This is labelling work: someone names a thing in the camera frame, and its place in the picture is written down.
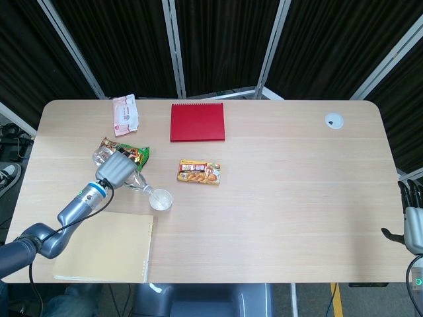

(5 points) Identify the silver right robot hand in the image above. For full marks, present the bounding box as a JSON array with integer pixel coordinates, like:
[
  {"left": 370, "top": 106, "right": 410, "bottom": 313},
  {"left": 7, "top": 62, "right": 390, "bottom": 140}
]
[{"left": 381, "top": 179, "right": 423, "bottom": 255}]

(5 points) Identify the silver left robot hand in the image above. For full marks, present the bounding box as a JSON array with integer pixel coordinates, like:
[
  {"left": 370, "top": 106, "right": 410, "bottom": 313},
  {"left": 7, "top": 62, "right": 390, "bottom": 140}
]
[{"left": 95, "top": 150, "right": 138, "bottom": 190}]

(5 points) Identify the clear plastic bottle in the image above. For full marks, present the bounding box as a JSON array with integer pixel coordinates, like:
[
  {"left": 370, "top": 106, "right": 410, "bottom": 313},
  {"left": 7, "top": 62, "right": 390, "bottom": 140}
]
[{"left": 91, "top": 147, "right": 155, "bottom": 196}]

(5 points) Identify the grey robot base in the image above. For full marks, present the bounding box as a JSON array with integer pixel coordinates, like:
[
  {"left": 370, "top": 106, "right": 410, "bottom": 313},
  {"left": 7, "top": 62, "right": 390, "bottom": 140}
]
[{"left": 132, "top": 283, "right": 275, "bottom": 317}]

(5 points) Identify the white paper cup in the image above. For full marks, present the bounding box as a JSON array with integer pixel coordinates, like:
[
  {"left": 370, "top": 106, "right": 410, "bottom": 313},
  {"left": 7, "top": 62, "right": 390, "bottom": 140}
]
[{"left": 148, "top": 188, "right": 174, "bottom": 212}]

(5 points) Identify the green orange snack bag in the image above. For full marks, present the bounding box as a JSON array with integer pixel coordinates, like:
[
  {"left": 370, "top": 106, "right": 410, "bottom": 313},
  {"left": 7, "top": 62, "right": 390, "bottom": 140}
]
[{"left": 100, "top": 137, "right": 151, "bottom": 172}]

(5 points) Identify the pink wet wipes pack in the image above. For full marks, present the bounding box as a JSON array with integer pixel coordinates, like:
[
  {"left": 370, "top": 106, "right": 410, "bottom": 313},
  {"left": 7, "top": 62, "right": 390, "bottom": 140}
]
[{"left": 112, "top": 93, "right": 139, "bottom": 137}]

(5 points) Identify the yellow curry box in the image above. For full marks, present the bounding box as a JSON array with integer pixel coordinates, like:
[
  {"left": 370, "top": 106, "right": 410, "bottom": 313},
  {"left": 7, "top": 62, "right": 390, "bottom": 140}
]
[{"left": 176, "top": 158, "right": 223, "bottom": 187}]

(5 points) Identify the red spiral notebook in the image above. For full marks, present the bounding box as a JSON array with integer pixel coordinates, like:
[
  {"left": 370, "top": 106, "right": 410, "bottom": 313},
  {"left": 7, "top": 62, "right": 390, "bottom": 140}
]
[{"left": 170, "top": 102, "right": 227, "bottom": 143}]

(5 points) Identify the black white sneaker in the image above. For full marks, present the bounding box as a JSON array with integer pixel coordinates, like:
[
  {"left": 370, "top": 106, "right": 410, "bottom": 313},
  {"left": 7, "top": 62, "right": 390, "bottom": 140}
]
[{"left": 0, "top": 162, "right": 22, "bottom": 199}]

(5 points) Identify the black floor equipment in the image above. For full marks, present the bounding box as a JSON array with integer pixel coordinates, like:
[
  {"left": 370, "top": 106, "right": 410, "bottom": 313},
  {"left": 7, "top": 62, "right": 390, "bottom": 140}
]
[{"left": 0, "top": 122, "right": 36, "bottom": 159}]

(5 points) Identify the dark fabric partition panel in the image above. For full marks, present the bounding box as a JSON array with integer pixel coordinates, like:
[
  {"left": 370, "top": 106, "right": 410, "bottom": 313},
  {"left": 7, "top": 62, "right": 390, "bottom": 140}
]
[
  {"left": 174, "top": 0, "right": 282, "bottom": 98},
  {"left": 267, "top": 0, "right": 423, "bottom": 100},
  {"left": 363, "top": 42, "right": 423, "bottom": 176},
  {"left": 0, "top": 0, "right": 100, "bottom": 133},
  {"left": 52, "top": 0, "right": 181, "bottom": 99}
]

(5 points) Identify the grey desk leg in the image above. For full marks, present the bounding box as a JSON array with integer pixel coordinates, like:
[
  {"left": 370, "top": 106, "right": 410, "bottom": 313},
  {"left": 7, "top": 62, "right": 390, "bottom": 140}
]
[{"left": 289, "top": 283, "right": 300, "bottom": 317}]

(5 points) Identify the blue jeans leg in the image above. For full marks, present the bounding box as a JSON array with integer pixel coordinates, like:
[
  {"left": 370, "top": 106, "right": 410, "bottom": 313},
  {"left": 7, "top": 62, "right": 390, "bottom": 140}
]
[{"left": 39, "top": 285, "right": 100, "bottom": 317}]

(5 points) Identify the grey partition base bar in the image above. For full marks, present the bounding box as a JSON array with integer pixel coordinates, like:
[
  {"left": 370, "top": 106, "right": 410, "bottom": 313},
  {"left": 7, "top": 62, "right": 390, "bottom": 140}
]
[{"left": 184, "top": 85, "right": 285, "bottom": 100}]

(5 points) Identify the beige ring binder notebook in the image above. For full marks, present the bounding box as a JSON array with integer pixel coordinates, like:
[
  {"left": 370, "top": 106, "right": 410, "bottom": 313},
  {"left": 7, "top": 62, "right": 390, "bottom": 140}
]
[{"left": 52, "top": 211, "right": 155, "bottom": 284}]

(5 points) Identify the grey partition frame post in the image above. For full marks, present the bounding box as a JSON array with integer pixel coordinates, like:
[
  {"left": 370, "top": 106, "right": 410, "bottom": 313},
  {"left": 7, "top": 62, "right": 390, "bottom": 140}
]
[
  {"left": 349, "top": 15, "right": 423, "bottom": 101},
  {"left": 0, "top": 101, "right": 37, "bottom": 137},
  {"left": 253, "top": 0, "right": 292, "bottom": 100},
  {"left": 161, "top": 0, "right": 186, "bottom": 99},
  {"left": 37, "top": 0, "right": 108, "bottom": 99}
]

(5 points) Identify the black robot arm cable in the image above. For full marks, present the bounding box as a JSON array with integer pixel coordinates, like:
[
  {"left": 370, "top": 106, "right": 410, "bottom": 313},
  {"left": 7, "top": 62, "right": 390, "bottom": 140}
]
[{"left": 28, "top": 178, "right": 115, "bottom": 317}]

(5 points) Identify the white desk cable grommet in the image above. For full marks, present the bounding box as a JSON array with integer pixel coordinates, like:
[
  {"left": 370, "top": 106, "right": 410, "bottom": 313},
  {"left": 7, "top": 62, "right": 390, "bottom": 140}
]
[{"left": 324, "top": 112, "right": 345, "bottom": 130}]

